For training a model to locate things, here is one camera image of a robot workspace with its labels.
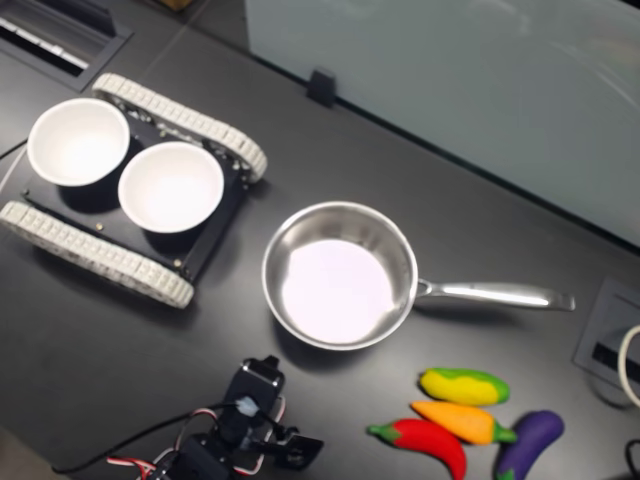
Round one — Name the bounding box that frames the red toy chilli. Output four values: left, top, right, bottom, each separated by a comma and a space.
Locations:
367, 418, 469, 480

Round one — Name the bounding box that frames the yellow green toy corn cob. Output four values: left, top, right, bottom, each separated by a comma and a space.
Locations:
418, 367, 511, 406

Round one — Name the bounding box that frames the orange toy carrot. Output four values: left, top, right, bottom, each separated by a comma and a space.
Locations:
410, 400, 519, 446

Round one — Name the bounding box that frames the white bowl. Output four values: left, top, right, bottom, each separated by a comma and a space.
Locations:
117, 140, 225, 235
27, 97, 132, 188

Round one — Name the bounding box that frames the black vehicle with white tracks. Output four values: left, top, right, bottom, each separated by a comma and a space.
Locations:
0, 72, 269, 310

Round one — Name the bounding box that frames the purple toy aubergine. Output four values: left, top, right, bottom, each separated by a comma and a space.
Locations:
494, 409, 566, 480

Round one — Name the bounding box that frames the black partition clip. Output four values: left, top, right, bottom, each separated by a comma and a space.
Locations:
305, 68, 337, 107

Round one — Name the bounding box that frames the frosted glass partition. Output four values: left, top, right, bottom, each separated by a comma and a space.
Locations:
244, 0, 640, 249

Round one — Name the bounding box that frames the steel pan with long handle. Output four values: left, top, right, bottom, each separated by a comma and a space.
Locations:
260, 200, 577, 352

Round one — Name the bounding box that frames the black table cable tray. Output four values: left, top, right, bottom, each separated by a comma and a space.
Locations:
572, 277, 640, 396
0, 0, 136, 94

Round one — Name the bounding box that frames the thick white cable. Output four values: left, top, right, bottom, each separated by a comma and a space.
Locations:
617, 324, 640, 409

